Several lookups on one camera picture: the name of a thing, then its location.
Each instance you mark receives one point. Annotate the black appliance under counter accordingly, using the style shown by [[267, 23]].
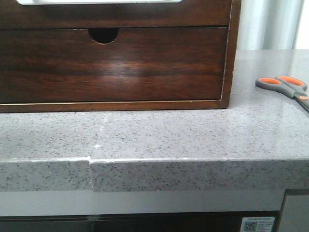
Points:
[[147, 222]]

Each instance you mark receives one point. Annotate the dark wooden drawer cabinet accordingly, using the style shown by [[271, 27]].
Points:
[[107, 35]]

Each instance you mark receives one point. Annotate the dark wooden drawer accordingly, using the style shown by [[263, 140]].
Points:
[[14, 15], [145, 64]]

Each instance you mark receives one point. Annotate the grey orange scissors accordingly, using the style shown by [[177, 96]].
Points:
[[290, 87]]

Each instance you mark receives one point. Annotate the white QR code label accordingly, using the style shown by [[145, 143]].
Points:
[[257, 224]]

